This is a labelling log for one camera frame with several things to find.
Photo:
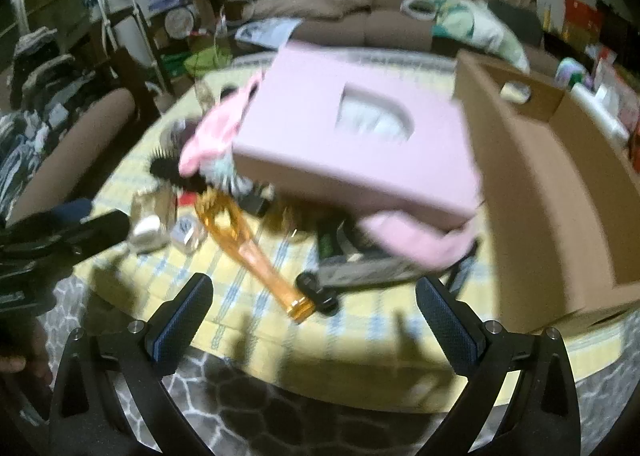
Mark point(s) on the pile of dark clothes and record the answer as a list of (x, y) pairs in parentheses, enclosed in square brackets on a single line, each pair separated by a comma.
[(35, 86)]

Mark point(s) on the orange transparent hairbrush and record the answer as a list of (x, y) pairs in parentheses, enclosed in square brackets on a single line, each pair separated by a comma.
[(240, 246)]

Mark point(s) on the yellow checked blanket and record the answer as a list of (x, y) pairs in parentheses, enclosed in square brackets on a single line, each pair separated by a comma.
[(350, 336)]

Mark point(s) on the printed paper sheet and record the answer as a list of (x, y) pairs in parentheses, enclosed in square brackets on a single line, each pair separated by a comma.
[(265, 31)]

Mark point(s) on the small blue print bottle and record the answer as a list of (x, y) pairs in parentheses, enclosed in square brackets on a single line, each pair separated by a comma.
[(189, 235)]

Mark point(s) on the purple toy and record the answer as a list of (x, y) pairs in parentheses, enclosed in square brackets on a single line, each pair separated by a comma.
[(572, 71)]

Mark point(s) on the pale pink cloth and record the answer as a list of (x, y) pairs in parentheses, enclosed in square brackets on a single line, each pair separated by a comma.
[(410, 241)]

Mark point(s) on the white green tote bag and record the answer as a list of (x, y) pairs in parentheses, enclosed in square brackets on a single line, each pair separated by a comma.
[(470, 26)]

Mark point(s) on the brown chair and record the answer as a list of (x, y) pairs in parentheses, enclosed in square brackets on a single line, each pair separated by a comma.
[(75, 146)]

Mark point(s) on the dark folded cloth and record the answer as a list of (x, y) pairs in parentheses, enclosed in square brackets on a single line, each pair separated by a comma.
[(515, 16)]

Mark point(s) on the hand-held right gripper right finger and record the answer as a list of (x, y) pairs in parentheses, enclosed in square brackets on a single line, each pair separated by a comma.
[(450, 331)]

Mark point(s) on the black hairbrush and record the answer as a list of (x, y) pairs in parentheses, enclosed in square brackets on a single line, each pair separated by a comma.
[(167, 171)]

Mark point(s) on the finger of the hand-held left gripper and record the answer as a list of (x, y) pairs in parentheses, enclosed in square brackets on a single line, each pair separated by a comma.
[(105, 231)]

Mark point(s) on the brown cushion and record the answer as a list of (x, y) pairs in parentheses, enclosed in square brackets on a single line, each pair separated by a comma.
[(310, 1)]

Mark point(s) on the brown cardboard box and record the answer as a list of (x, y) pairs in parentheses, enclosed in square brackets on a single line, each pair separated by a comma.
[(525, 211)]

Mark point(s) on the pink box with window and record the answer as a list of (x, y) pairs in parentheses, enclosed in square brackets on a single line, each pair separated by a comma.
[(300, 136)]

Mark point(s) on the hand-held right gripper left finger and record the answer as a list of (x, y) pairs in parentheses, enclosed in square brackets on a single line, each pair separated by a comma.
[(180, 321)]

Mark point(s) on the bright pink cloth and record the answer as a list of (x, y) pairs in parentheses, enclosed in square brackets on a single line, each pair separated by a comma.
[(215, 131)]

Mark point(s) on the small black device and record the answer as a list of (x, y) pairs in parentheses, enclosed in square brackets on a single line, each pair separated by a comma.
[(317, 291)]

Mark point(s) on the round white clock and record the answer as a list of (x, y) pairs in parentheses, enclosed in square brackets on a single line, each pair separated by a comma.
[(178, 21)]

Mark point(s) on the person's left hand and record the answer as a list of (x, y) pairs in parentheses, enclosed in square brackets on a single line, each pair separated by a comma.
[(35, 351)]

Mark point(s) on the red box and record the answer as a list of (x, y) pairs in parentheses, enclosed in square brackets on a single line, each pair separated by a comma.
[(582, 18)]

